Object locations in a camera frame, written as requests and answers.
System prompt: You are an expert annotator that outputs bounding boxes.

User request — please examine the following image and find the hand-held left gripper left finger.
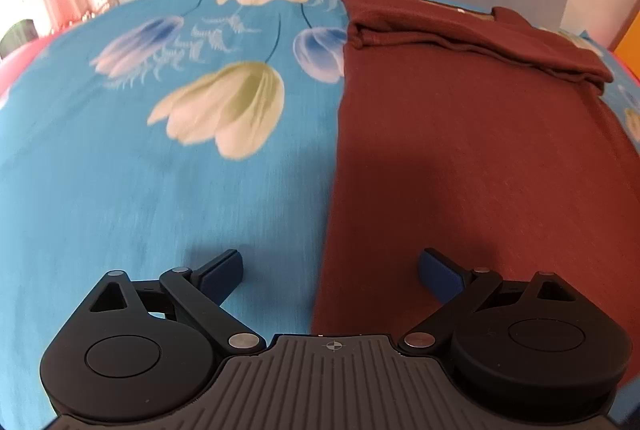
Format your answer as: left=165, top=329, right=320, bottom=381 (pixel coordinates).
left=89, top=249, right=267, bottom=355

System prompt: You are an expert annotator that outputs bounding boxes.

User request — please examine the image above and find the orange wooden furniture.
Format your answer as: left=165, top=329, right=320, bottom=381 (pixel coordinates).
left=614, top=17, right=640, bottom=78

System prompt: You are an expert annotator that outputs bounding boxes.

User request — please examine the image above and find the pink cloth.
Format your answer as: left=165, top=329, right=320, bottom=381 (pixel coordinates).
left=0, top=34, right=56, bottom=103

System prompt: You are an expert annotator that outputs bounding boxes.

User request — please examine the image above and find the rust red sweater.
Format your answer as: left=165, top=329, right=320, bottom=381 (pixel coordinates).
left=310, top=0, right=640, bottom=411

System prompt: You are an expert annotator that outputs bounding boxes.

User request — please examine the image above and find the blue floral bedsheet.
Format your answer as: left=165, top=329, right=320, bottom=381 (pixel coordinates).
left=0, top=0, right=640, bottom=417

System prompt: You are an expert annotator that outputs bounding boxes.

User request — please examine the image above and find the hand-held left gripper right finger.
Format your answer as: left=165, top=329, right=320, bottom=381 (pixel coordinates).
left=401, top=248, right=579, bottom=354

